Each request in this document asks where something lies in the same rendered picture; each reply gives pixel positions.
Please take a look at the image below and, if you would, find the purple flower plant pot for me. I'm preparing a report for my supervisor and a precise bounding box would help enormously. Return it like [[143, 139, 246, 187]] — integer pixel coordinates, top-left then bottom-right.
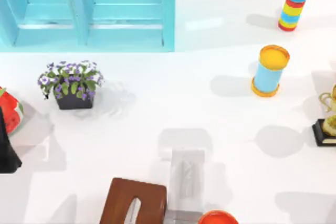
[[37, 60, 105, 110]]

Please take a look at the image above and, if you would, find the blue and orange can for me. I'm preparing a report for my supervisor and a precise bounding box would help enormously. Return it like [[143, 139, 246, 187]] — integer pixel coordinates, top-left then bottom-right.
[[251, 45, 290, 98]]

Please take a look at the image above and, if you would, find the brown wooden tissue box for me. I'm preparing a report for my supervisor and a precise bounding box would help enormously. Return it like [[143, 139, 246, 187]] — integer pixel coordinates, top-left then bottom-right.
[[99, 177, 168, 224]]

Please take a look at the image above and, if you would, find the light blue rack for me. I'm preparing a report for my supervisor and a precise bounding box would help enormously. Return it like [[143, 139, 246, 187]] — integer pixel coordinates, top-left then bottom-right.
[[0, 0, 176, 53]]

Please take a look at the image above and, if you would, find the orange round lid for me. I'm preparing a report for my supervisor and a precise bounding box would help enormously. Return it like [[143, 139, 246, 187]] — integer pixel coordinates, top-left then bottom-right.
[[197, 210, 239, 224]]

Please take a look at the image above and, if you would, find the stack of coloured rings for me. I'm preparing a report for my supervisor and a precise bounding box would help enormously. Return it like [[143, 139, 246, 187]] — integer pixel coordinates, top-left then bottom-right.
[[278, 0, 308, 33]]

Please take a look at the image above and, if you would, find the red and green bag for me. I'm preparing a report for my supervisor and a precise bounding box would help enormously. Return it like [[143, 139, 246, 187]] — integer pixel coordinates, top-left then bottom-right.
[[0, 87, 25, 137]]

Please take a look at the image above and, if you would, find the gold trophy with black base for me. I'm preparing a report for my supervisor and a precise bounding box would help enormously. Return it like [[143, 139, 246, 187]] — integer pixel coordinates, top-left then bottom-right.
[[312, 83, 336, 147]]

